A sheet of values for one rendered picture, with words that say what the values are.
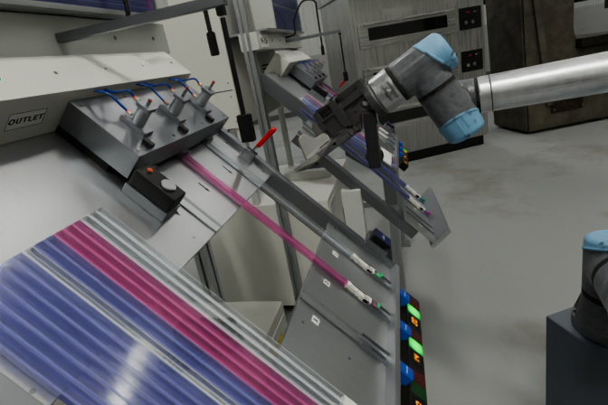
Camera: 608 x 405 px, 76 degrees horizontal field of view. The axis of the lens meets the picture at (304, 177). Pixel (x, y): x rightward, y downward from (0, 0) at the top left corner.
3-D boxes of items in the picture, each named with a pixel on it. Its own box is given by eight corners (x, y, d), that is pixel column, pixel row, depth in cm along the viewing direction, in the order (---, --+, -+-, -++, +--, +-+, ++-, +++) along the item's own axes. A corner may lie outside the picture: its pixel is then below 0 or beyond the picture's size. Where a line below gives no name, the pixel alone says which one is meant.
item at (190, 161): (375, 307, 79) (380, 303, 78) (375, 312, 77) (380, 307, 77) (176, 151, 77) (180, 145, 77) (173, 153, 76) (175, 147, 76)
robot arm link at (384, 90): (406, 98, 78) (407, 103, 71) (387, 111, 80) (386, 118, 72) (384, 67, 77) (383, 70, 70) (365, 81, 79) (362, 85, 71)
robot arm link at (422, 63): (465, 67, 67) (436, 26, 66) (410, 106, 71) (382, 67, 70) (460, 67, 74) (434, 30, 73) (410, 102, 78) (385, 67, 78)
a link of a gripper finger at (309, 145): (280, 151, 76) (315, 124, 78) (298, 175, 77) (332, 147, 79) (283, 149, 73) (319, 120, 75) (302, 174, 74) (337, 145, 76)
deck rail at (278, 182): (380, 279, 99) (396, 264, 97) (380, 284, 98) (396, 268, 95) (158, 105, 98) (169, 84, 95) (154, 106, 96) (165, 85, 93)
